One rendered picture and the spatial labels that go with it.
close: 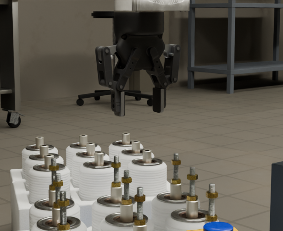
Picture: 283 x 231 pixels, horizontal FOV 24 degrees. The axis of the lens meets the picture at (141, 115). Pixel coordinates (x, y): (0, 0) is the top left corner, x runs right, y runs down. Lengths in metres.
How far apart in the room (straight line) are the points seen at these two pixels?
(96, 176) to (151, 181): 0.13
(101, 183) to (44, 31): 3.28
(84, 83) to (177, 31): 1.01
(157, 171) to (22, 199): 0.32
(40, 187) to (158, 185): 0.28
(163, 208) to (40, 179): 0.37
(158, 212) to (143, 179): 0.30
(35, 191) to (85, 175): 0.12
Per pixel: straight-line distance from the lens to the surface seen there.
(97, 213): 1.27
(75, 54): 4.92
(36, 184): 1.55
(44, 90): 4.79
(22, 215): 1.52
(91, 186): 1.56
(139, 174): 1.58
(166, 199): 1.30
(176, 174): 1.30
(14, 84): 3.53
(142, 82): 5.15
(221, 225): 0.91
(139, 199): 1.04
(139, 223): 1.05
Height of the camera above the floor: 0.61
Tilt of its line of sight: 9 degrees down
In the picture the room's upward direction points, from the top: straight up
